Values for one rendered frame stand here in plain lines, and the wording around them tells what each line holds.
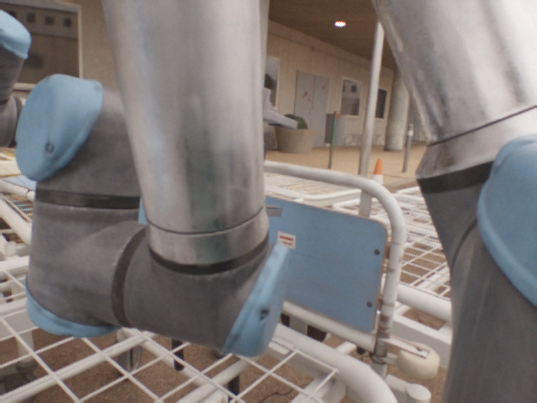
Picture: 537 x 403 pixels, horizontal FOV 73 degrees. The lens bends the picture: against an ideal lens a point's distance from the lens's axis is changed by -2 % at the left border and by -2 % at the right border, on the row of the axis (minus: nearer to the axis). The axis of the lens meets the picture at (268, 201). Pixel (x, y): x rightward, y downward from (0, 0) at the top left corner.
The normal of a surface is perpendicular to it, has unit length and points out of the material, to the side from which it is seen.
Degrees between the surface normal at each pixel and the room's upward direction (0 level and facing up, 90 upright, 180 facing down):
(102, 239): 37
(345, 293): 90
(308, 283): 90
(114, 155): 85
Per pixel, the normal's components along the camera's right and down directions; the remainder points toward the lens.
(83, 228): 0.36, 0.07
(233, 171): 0.59, 0.38
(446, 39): -0.69, 0.29
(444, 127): -0.87, 0.35
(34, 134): -0.58, -0.12
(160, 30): -0.07, 0.48
